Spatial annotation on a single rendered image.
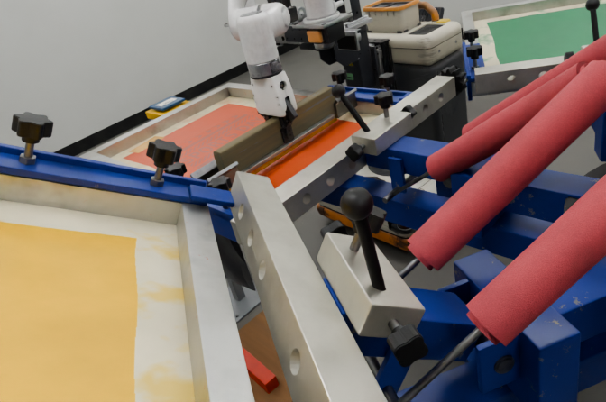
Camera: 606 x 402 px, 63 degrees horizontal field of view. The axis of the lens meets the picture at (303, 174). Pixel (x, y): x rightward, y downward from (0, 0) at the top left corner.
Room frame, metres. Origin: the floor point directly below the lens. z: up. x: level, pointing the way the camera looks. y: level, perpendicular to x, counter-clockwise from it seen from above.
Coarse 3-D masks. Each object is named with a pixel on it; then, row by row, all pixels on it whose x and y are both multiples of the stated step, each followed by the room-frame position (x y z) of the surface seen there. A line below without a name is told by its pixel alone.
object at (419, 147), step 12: (396, 144) 0.85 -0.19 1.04; (408, 144) 0.84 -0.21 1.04; (420, 144) 0.83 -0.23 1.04; (432, 144) 0.82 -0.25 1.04; (444, 144) 0.81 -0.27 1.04; (372, 156) 0.88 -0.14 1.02; (384, 156) 0.85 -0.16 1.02; (396, 156) 0.83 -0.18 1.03; (408, 156) 0.81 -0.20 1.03; (420, 156) 0.79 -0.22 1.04; (384, 168) 0.86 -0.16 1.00; (408, 168) 0.81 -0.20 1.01; (420, 168) 0.79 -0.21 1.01
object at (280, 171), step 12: (180, 132) 1.47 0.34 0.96; (192, 132) 1.44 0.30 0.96; (132, 156) 1.38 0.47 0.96; (144, 156) 1.35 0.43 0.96; (288, 156) 1.11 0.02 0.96; (300, 156) 1.09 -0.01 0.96; (156, 168) 1.24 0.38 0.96; (192, 168) 1.18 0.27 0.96; (276, 168) 1.06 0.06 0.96; (288, 168) 1.05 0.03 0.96; (300, 168) 1.03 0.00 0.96; (276, 180) 1.00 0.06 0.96
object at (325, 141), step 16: (224, 112) 1.56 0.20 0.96; (240, 112) 1.52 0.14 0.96; (256, 112) 1.48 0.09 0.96; (192, 128) 1.48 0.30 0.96; (208, 128) 1.45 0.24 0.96; (336, 128) 1.20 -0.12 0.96; (352, 128) 1.18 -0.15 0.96; (304, 144) 1.15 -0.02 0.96; (320, 144) 1.13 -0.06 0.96; (336, 144) 1.10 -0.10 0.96
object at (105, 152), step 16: (208, 96) 1.66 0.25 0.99; (224, 96) 1.70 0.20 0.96; (240, 96) 1.67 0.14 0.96; (304, 96) 1.42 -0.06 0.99; (176, 112) 1.58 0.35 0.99; (192, 112) 1.61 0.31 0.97; (368, 112) 1.24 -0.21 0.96; (144, 128) 1.50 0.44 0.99; (160, 128) 1.53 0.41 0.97; (112, 144) 1.42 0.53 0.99; (128, 144) 1.45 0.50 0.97; (112, 160) 1.29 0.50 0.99
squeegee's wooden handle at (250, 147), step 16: (320, 96) 1.20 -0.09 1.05; (304, 112) 1.15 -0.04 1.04; (320, 112) 1.19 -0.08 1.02; (256, 128) 1.07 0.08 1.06; (272, 128) 1.08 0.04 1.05; (304, 128) 1.15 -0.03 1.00; (240, 144) 1.02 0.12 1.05; (256, 144) 1.05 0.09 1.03; (272, 144) 1.08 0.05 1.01; (224, 160) 0.99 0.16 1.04; (240, 160) 1.01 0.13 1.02; (256, 160) 1.04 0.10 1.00
